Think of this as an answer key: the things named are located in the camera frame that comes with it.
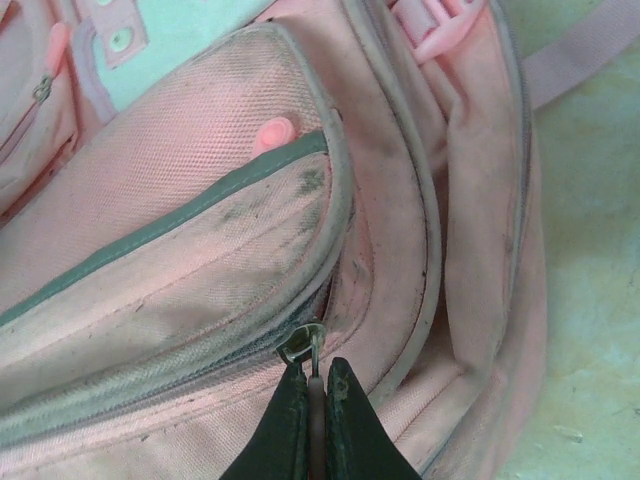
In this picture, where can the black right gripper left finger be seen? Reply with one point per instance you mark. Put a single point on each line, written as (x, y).
(280, 440)

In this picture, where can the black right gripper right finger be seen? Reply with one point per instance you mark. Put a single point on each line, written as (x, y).
(365, 435)

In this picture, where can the pink student backpack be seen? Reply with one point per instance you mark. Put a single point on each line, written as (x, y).
(200, 175)

